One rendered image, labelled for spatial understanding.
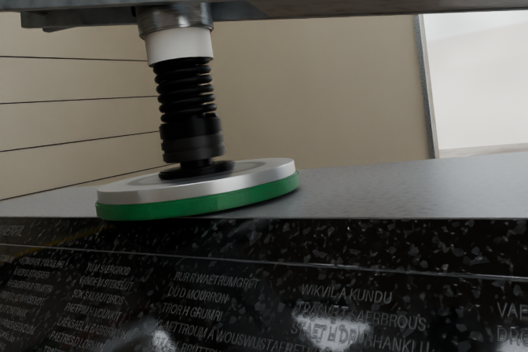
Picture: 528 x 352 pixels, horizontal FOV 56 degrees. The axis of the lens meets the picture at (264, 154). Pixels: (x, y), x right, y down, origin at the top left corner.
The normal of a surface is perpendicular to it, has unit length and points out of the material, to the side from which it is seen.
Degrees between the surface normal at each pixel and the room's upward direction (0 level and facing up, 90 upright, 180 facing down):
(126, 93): 90
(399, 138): 90
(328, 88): 90
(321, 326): 45
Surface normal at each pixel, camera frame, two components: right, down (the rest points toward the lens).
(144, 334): -0.50, -0.61
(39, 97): 0.82, -0.07
